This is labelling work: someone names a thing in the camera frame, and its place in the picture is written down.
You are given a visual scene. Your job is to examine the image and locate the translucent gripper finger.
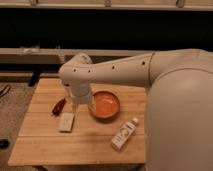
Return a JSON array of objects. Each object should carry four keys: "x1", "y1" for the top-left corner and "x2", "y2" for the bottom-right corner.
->
[
  {"x1": 72, "y1": 103, "x2": 78, "y2": 113},
  {"x1": 87, "y1": 100, "x2": 96, "y2": 114}
]

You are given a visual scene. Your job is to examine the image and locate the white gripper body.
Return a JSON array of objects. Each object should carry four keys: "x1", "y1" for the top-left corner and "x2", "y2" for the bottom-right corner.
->
[{"x1": 68, "y1": 83, "x2": 93, "y2": 104}]

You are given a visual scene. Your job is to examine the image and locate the orange ceramic bowl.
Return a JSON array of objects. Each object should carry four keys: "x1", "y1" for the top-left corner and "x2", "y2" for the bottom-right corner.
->
[{"x1": 90, "y1": 91, "x2": 120, "y2": 120}]

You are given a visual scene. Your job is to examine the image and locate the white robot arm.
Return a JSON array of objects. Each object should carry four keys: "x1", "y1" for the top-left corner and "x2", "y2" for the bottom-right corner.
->
[{"x1": 59, "y1": 49, "x2": 213, "y2": 171}]

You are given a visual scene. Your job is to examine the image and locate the white rectangular sponge block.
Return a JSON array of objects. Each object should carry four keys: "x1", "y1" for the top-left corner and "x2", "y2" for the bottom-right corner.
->
[{"x1": 59, "y1": 113, "x2": 75, "y2": 132}]

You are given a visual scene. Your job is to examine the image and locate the red chili pepper toy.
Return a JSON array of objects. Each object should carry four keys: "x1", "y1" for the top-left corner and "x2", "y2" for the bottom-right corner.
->
[{"x1": 52, "y1": 98, "x2": 66, "y2": 116}]

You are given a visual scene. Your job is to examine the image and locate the wooden table top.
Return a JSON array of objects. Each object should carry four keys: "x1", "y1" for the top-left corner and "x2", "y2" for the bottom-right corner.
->
[{"x1": 8, "y1": 78, "x2": 146, "y2": 166}]

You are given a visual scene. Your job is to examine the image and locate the white bottle with label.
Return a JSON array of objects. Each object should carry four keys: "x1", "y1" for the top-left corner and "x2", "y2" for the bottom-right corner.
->
[{"x1": 111, "y1": 117, "x2": 138, "y2": 150}]

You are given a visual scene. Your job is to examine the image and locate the black table leg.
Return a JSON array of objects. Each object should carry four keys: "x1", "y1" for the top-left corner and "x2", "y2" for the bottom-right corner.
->
[{"x1": 28, "y1": 66, "x2": 42, "y2": 87}]

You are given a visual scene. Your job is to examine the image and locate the black object on floor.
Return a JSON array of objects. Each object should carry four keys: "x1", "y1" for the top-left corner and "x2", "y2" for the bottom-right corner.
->
[{"x1": 0, "y1": 139, "x2": 10, "y2": 149}]

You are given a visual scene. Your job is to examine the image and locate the black cables on floor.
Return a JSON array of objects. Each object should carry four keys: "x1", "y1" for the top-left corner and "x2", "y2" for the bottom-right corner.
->
[{"x1": 0, "y1": 83, "x2": 12, "y2": 98}]

